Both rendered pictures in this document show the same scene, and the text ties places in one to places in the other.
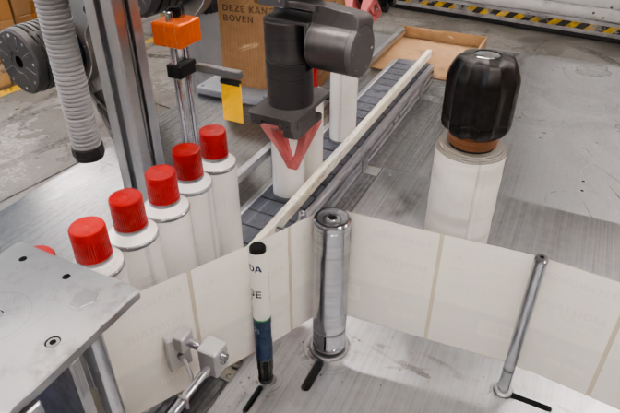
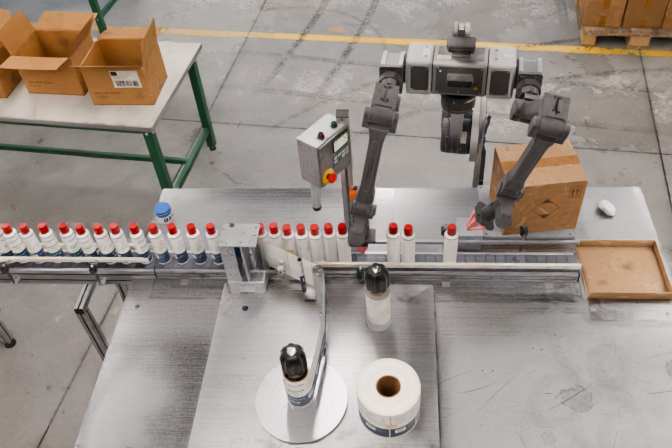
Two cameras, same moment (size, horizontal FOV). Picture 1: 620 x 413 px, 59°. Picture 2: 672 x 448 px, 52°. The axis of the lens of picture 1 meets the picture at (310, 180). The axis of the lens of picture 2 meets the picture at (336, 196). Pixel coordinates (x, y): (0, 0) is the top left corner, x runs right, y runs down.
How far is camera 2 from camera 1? 2.21 m
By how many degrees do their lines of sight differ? 55
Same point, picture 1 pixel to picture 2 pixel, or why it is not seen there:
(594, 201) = (474, 376)
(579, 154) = (524, 368)
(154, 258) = (300, 243)
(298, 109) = not seen: hidden behind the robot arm
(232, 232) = (341, 254)
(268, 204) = (382, 258)
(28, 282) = (250, 231)
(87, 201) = not seen: hidden behind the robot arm
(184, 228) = (313, 242)
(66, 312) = (246, 240)
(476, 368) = (330, 337)
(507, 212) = (421, 334)
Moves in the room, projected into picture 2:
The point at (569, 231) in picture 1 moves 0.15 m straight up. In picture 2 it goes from (419, 357) to (420, 332)
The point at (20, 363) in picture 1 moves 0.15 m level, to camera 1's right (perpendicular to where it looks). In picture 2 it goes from (235, 242) to (248, 271)
